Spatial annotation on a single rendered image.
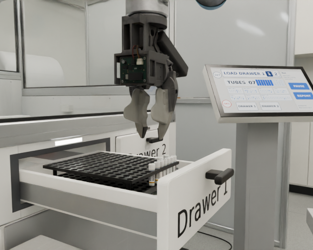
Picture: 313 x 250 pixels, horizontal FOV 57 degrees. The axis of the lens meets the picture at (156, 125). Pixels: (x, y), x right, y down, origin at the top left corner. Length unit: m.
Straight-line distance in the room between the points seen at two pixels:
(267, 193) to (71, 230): 1.01
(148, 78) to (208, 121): 1.88
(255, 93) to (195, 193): 0.95
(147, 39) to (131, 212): 0.28
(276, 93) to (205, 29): 1.12
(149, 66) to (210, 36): 1.91
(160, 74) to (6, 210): 0.38
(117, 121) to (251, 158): 0.78
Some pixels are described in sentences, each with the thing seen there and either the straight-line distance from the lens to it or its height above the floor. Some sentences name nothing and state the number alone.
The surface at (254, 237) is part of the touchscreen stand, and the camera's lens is 1.57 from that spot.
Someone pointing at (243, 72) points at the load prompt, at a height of 1.16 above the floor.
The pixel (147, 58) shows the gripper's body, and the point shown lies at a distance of 0.47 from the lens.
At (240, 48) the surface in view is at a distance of 2.25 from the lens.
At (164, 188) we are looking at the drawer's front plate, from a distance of 0.39.
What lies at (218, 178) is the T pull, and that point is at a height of 0.91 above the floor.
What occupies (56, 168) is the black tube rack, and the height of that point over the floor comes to 0.90.
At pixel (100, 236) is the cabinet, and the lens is 0.85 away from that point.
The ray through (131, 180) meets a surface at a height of 0.90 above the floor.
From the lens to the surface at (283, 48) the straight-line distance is 2.16.
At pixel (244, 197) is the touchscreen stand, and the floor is 0.57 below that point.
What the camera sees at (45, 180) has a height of 0.89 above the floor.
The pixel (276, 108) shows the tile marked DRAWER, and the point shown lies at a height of 0.99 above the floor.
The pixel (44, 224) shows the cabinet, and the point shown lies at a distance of 0.70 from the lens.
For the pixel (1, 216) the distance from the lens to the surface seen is 0.63.
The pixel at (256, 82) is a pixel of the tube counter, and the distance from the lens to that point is 1.43.
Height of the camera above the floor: 1.03
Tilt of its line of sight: 5 degrees down
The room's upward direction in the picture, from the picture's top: straight up
